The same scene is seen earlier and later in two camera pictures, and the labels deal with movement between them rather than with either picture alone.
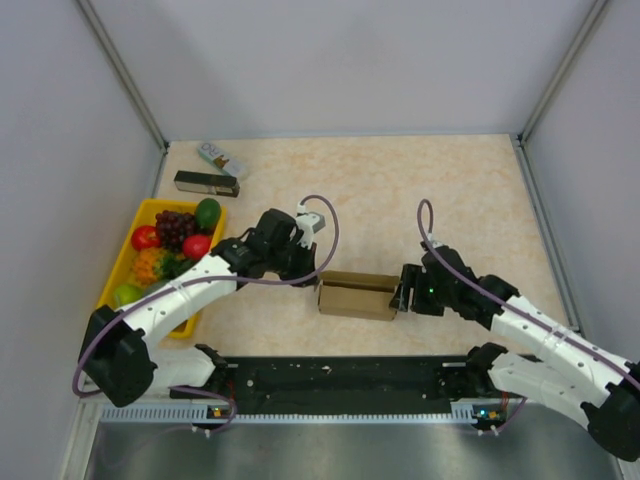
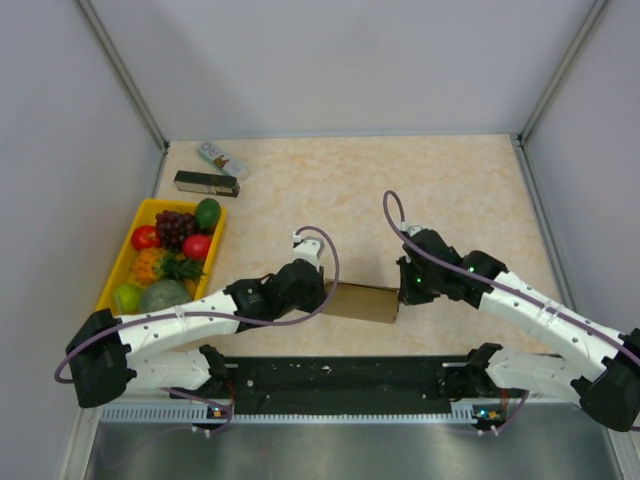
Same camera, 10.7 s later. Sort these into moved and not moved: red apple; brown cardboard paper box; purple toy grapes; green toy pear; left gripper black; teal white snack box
Moved: brown cardboard paper box; left gripper black
Not moved: purple toy grapes; teal white snack box; green toy pear; red apple
